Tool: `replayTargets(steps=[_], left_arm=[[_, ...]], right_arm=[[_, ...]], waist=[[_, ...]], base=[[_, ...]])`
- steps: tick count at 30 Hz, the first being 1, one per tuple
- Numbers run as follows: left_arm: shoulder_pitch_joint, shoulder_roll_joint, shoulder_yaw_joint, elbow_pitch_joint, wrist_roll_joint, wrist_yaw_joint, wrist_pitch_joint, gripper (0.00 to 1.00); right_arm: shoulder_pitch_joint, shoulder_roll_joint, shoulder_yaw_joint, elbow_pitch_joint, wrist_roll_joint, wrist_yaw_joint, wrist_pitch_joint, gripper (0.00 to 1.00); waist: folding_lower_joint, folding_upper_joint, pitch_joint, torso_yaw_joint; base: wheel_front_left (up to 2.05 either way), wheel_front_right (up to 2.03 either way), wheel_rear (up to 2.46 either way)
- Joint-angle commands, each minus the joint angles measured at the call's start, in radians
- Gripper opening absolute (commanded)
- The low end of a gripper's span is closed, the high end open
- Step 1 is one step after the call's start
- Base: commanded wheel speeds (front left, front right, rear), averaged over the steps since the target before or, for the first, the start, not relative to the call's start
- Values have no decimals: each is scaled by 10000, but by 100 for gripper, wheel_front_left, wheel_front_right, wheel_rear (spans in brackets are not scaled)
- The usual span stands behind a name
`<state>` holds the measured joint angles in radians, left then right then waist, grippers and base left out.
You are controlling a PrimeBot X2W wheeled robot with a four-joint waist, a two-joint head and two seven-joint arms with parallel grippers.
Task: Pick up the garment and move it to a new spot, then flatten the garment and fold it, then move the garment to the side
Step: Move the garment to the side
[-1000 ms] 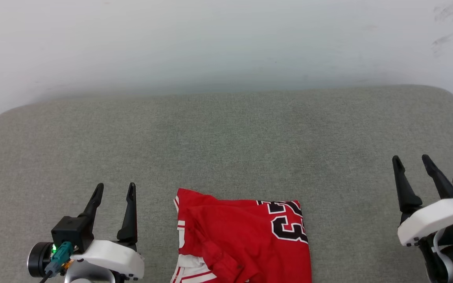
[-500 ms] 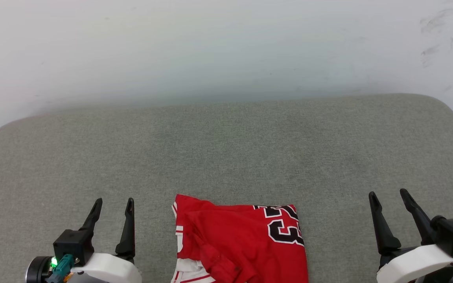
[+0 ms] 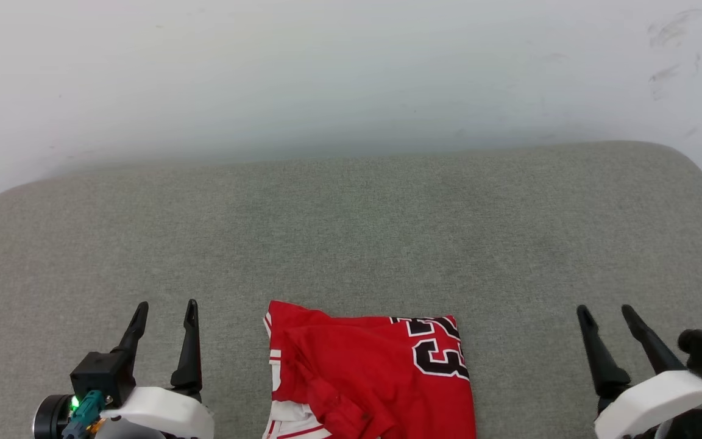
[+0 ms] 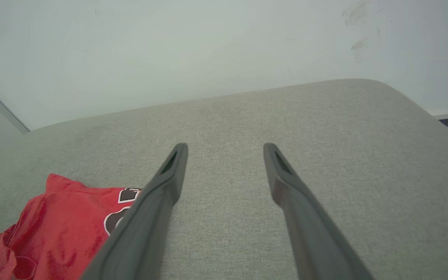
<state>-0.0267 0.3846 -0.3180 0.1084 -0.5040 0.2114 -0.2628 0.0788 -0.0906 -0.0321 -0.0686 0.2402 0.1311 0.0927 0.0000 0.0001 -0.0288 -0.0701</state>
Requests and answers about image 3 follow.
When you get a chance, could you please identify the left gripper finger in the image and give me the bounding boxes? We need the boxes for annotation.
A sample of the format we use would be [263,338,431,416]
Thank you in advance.
[112,301,149,366]
[171,299,202,400]

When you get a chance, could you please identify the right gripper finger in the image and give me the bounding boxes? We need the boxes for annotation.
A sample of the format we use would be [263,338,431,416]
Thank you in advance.
[576,305,632,400]
[621,305,687,374]

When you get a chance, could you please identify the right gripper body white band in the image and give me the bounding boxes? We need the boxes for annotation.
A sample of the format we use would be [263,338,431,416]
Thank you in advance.
[595,370,702,439]

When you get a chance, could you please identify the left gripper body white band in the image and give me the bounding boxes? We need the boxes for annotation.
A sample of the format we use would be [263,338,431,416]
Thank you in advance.
[95,386,215,439]

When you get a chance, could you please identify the red white basketball jersey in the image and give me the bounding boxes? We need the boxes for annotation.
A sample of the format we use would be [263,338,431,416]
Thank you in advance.
[263,300,477,439]

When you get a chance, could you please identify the grey fabric sofa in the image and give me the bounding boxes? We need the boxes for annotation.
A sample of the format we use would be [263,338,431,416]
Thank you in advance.
[0,141,702,439]

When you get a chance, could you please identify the teal cable connector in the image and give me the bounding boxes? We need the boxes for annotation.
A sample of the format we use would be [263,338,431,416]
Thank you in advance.
[62,390,106,439]

